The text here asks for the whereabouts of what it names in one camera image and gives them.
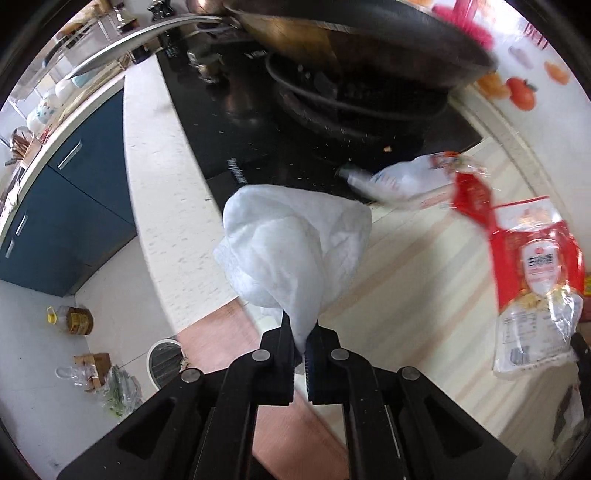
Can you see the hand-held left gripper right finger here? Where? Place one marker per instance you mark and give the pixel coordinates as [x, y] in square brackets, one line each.
[310, 369]

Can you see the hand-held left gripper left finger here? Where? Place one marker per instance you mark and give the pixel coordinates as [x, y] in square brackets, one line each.
[277, 355]

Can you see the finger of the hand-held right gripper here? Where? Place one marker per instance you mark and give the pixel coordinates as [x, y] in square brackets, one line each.
[581, 349]
[567, 415]

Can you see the red white plastic bag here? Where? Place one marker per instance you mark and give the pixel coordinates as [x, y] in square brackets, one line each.
[535, 267]

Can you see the white tissue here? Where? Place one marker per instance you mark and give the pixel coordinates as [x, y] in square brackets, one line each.
[286, 244]

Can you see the white trash bin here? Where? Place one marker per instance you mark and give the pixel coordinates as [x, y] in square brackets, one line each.
[164, 363]

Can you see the striped table mat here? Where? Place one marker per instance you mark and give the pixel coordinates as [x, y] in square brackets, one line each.
[415, 300]

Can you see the plastic bag of greens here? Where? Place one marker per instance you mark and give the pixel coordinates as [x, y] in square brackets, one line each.
[120, 392]

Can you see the brown cardboard box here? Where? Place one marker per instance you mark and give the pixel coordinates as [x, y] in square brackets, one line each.
[94, 364]

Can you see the small red wrapper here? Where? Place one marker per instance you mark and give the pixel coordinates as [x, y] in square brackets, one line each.
[475, 198]

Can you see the yellow capped oil bottle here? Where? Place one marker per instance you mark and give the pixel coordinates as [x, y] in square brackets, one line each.
[76, 321]

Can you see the clear plastic wrapper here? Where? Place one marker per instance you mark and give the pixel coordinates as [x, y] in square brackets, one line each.
[406, 184]

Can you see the clear plastic bottle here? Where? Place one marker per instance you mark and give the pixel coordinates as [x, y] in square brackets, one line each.
[69, 373]

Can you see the black glass cooktop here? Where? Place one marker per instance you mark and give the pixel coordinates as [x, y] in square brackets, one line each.
[258, 147]

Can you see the blue kitchen cabinet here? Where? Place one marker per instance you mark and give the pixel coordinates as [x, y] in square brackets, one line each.
[83, 194]

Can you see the white patterned pot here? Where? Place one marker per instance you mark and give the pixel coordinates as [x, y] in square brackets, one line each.
[44, 114]

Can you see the pale blue cup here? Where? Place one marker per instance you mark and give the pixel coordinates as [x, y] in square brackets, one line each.
[81, 81]

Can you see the tomato wall sticker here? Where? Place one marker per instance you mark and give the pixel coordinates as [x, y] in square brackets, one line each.
[521, 93]

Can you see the orange fruit wall sticker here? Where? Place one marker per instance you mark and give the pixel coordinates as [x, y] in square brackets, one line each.
[557, 72]
[491, 86]

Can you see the colourful letter wall sticker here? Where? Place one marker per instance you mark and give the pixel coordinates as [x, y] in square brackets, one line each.
[466, 23]

